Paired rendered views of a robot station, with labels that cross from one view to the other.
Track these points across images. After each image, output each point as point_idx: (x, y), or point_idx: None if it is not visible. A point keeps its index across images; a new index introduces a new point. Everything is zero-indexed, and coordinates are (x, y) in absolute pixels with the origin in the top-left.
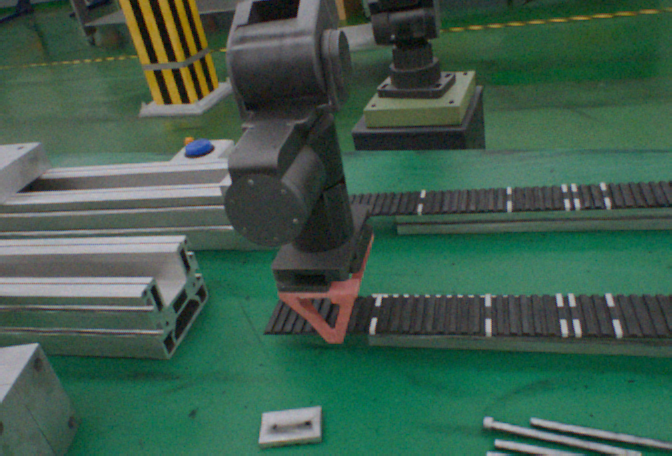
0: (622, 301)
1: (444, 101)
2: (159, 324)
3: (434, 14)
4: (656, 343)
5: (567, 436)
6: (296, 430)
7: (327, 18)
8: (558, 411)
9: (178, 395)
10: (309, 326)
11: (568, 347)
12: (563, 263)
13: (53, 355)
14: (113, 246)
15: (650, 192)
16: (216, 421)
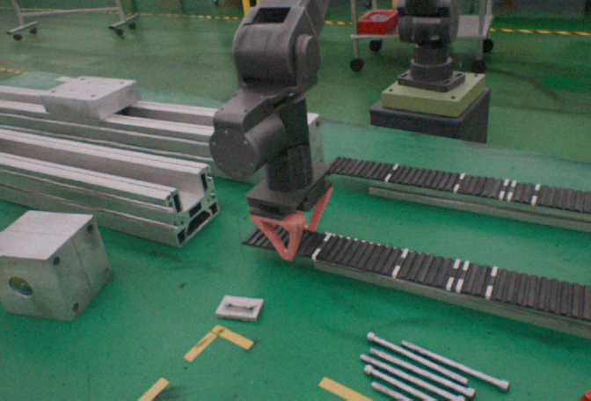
0: (503, 273)
1: (448, 96)
2: (176, 222)
3: (449, 24)
4: (520, 310)
5: (424, 358)
6: (242, 310)
7: (307, 25)
8: (426, 340)
9: (177, 272)
10: (273, 244)
11: (454, 300)
12: (484, 240)
13: (109, 229)
14: (159, 163)
15: (573, 198)
16: (194, 294)
